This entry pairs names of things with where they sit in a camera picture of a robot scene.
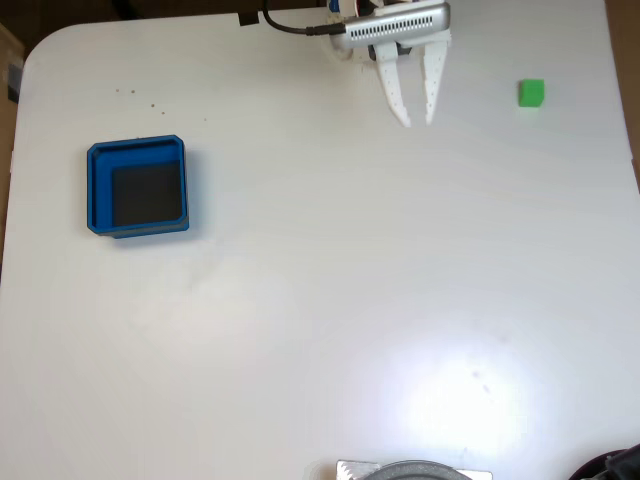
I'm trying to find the blue box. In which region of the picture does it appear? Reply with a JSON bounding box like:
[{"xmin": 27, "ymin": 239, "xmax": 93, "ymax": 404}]
[{"xmin": 86, "ymin": 133, "xmax": 191, "ymax": 240}]

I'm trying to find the grey round disc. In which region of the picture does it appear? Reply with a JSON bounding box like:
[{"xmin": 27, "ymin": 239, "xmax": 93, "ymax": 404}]
[{"xmin": 367, "ymin": 459, "xmax": 474, "ymax": 480}]

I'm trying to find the black camera cable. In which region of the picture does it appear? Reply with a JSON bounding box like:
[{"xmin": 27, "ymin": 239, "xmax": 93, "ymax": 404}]
[{"xmin": 262, "ymin": 0, "xmax": 346, "ymax": 37}]

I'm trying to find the green cube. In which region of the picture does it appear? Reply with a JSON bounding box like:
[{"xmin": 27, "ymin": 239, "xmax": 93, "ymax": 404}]
[{"xmin": 517, "ymin": 78, "xmax": 546, "ymax": 109}]

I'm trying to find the silver metal plate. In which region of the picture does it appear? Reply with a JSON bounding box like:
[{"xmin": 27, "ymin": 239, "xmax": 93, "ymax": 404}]
[{"xmin": 335, "ymin": 458, "xmax": 495, "ymax": 480}]

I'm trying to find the silver camera box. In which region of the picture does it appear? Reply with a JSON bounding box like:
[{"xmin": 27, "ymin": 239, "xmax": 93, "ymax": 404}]
[{"xmin": 327, "ymin": 0, "xmax": 452, "ymax": 51}]

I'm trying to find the black object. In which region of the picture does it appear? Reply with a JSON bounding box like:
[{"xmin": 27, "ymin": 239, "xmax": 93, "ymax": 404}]
[{"xmin": 569, "ymin": 442, "xmax": 640, "ymax": 480}]

